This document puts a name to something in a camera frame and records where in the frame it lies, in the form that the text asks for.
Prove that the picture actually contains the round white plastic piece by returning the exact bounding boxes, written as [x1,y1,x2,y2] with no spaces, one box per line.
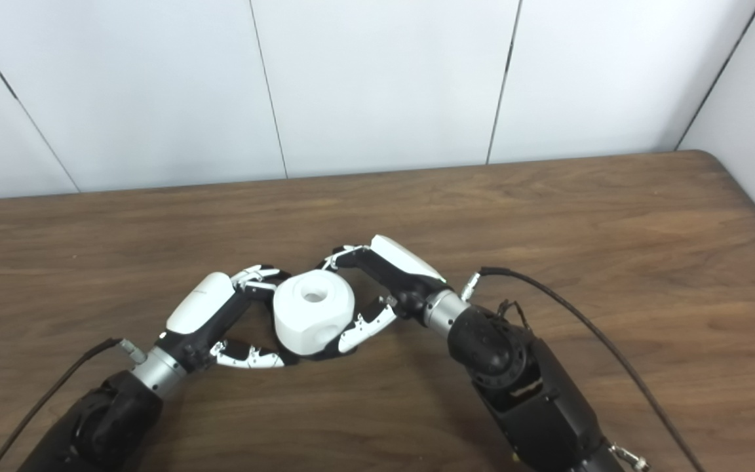
[273,269,357,357]

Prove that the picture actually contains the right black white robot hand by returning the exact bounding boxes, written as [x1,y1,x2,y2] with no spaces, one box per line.
[315,235,450,358]

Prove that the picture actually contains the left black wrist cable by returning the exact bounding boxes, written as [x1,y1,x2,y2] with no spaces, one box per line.
[0,338,149,472]

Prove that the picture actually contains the black flanged holder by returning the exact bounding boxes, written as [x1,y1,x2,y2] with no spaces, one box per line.
[284,345,357,362]

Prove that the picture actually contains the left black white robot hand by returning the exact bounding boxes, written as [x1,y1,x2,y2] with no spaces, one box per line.
[155,264,300,374]

